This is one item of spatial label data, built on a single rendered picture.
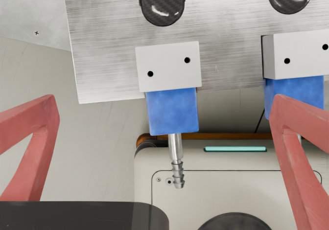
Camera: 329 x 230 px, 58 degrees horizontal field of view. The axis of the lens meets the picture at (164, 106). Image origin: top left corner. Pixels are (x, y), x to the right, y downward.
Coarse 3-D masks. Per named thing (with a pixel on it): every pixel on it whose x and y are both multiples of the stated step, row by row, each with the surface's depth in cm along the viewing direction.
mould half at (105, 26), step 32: (96, 0) 25; (128, 0) 25; (192, 0) 25; (224, 0) 25; (256, 0) 25; (320, 0) 25; (96, 32) 26; (128, 32) 26; (160, 32) 26; (192, 32) 26; (224, 32) 26; (256, 32) 26; (96, 64) 26; (128, 64) 26; (224, 64) 26; (256, 64) 26; (96, 96) 26; (128, 96) 26
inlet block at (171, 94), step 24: (144, 48) 23; (168, 48) 23; (192, 48) 23; (144, 72) 23; (168, 72) 23; (192, 72) 23; (168, 96) 25; (192, 96) 25; (168, 120) 25; (192, 120) 25
